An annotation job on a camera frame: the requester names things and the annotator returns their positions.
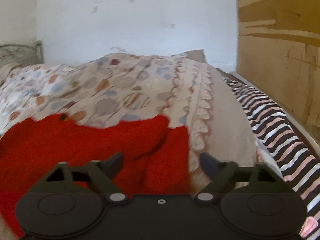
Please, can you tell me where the red knitted sweater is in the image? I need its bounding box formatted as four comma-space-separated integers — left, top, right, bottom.
1, 114, 190, 237

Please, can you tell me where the striped bed sheet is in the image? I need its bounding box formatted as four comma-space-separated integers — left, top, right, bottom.
217, 67, 320, 239

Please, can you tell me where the metal bed headboard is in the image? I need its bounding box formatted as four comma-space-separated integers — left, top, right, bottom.
0, 41, 44, 67

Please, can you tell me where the polka dot quilt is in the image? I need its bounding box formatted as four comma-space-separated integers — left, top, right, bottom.
0, 49, 261, 240

